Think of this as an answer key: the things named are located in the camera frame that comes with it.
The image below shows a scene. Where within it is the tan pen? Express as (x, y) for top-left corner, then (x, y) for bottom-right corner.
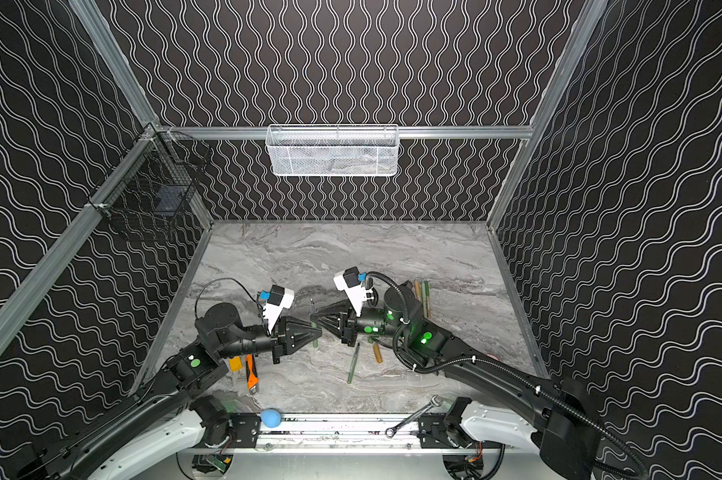
(413, 280), (422, 303)

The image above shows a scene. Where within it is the blue ball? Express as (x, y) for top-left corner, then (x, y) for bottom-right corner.
(260, 409), (282, 429)

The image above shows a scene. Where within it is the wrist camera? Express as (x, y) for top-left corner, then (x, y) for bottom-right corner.
(333, 267), (374, 317)
(259, 285), (295, 333)

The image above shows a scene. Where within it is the white wire mesh basket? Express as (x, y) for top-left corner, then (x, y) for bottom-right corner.
(265, 124), (401, 177)

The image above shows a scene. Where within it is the yellow small block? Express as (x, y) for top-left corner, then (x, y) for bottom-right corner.
(229, 357), (243, 372)

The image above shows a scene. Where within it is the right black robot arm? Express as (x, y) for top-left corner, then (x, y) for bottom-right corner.
(310, 283), (648, 479)

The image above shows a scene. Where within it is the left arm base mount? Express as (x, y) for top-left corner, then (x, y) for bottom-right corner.
(200, 413), (261, 450)

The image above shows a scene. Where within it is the black wire basket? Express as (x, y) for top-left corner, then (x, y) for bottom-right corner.
(93, 125), (212, 244)

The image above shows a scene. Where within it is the silver wrench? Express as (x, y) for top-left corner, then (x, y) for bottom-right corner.
(385, 395), (444, 439)

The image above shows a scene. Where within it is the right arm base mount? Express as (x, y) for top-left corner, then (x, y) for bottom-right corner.
(416, 414), (478, 449)

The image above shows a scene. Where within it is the orange utility knife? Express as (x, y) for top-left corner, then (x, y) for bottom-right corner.
(245, 354), (260, 395)

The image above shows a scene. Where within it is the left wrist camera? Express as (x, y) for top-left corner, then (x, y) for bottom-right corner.
(259, 285), (295, 333)

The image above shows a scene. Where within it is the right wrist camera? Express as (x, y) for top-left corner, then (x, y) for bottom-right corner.
(333, 267), (374, 317)

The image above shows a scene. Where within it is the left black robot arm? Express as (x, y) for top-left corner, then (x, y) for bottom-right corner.
(17, 302), (322, 479)

